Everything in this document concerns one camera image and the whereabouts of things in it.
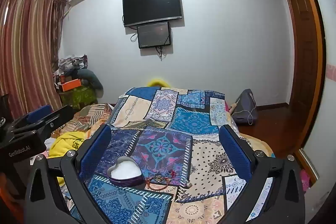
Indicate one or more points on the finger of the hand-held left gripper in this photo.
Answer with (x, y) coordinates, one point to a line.
(39, 112)
(61, 115)

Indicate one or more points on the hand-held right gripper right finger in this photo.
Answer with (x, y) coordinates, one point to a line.
(235, 153)

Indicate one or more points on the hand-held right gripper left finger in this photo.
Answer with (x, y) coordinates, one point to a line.
(95, 153)

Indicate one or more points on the purple heart-shaped tin box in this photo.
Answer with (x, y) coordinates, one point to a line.
(123, 174)

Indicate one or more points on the green cloth covered box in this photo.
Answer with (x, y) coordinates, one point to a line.
(78, 98)

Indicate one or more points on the yellow blanket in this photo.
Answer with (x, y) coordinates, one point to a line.
(65, 142)

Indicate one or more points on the orange striped blanket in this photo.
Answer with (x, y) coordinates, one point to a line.
(92, 115)

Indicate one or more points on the orange box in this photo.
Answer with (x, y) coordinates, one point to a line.
(71, 84)

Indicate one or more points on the grey-green cushion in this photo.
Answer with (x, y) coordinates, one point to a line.
(92, 79)

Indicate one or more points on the grey bag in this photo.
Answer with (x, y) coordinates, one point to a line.
(244, 106)

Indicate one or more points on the pile of clothes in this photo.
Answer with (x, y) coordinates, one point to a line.
(71, 64)

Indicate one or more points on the red striped curtain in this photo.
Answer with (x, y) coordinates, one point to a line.
(26, 43)

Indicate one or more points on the patchwork printed blanket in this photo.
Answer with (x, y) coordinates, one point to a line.
(170, 119)

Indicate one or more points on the pink slippers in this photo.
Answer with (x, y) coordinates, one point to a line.
(305, 180)

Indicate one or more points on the yellow pillow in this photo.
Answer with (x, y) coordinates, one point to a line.
(157, 82)

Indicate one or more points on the wooden door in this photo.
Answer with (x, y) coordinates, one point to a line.
(304, 56)

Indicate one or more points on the small black wall monitor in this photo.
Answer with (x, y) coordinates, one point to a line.
(153, 35)

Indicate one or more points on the black wall television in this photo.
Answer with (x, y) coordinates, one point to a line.
(152, 7)

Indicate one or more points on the wooden door frame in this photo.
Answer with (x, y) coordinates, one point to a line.
(319, 16)

